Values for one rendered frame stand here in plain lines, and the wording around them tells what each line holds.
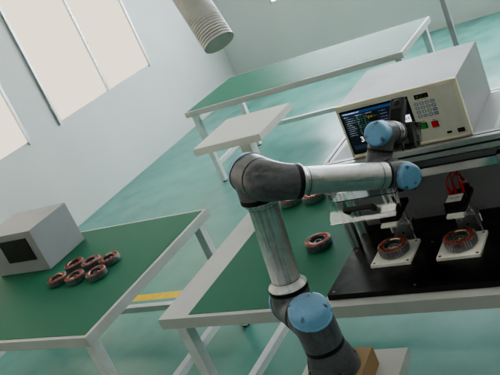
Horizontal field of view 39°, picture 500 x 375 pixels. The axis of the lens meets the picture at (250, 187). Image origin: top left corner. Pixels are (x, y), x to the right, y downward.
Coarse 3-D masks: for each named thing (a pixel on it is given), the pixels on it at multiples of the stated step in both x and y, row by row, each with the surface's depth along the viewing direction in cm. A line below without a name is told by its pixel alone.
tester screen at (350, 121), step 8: (384, 104) 239; (352, 112) 246; (360, 112) 245; (368, 112) 243; (376, 112) 242; (384, 112) 241; (408, 112) 237; (344, 120) 249; (352, 120) 247; (360, 120) 246; (368, 120) 245; (376, 120) 243; (352, 128) 249; (360, 128) 248; (352, 136) 251; (360, 144) 251
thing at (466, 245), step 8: (448, 232) 241; (456, 232) 240; (464, 232) 238; (472, 232) 234; (448, 240) 236; (456, 240) 236; (464, 240) 232; (472, 240) 232; (448, 248) 236; (456, 248) 233; (464, 248) 233
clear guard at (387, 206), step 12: (348, 192) 242; (360, 192) 238; (372, 192) 234; (384, 192) 231; (396, 192) 228; (336, 204) 239; (348, 204) 236; (360, 204) 234; (384, 204) 228; (396, 204) 226; (336, 216) 238; (348, 216) 235; (360, 216) 232; (372, 216) 230; (384, 216) 227; (396, 216) 225
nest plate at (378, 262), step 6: (408, 240) 254; (414, 240) 253; (420, 240) 253; (414, 246) 249; (378, 252) 256; (408, 252) 247; (414, 252) 246; (378, 258) 252; (396, 258) 247; (402, 258) 245; (408, 258) 243; (372, 264) 250; (378, 264) 248; (384, 264) 247; (390, 264) 245; (396, 264) 244; (402, 264) 243
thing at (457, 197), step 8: (472, 192) 246; (448, 200) 239; (456, 200) 237; (464, 200) 238; (448, 208) 239; (456, 208) 237; (464, 208) 236; (472, 208) 246; (448, 216) 238; (456, 216) 236
